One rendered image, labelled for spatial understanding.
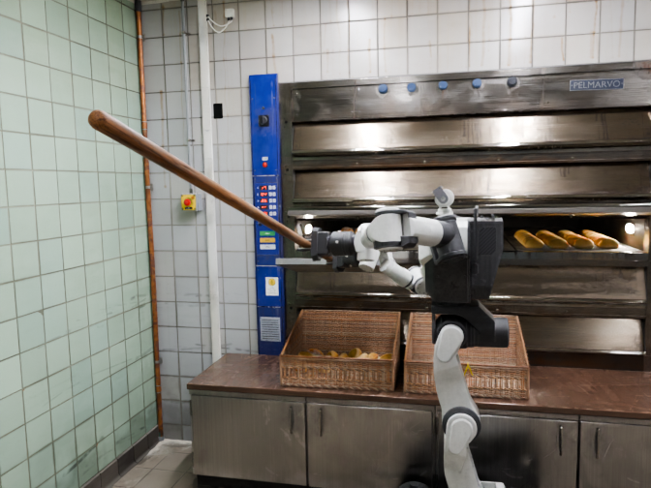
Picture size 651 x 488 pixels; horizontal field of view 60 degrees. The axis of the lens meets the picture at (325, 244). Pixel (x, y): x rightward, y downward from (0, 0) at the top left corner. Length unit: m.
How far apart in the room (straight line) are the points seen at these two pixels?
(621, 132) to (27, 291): 2.82
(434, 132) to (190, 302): 1.70
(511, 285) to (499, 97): 0.96
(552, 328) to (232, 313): 1.76
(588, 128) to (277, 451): 2.19
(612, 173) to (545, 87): 0.54
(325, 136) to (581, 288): 1.54
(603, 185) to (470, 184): 0.63
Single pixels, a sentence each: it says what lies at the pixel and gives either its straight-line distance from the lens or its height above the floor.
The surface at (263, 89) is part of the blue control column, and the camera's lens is 3.20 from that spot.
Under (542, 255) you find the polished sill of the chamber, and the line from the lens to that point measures 3.08.
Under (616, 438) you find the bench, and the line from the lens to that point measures 2.79.
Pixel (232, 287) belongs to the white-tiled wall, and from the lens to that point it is 3.32.
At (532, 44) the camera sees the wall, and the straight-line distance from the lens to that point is 3.12.
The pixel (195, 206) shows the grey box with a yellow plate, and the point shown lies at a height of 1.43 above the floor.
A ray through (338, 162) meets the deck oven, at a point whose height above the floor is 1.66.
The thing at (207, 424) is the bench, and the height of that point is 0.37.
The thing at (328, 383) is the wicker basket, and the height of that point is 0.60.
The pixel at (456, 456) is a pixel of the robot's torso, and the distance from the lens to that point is 2.32.
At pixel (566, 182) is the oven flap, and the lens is 3.08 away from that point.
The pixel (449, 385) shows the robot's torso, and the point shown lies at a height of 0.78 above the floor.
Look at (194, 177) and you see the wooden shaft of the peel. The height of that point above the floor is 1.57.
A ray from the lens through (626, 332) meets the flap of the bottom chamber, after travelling 3.24.
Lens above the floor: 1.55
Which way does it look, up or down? 6 degrees down
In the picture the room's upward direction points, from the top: 1 degrees counter-clockwise
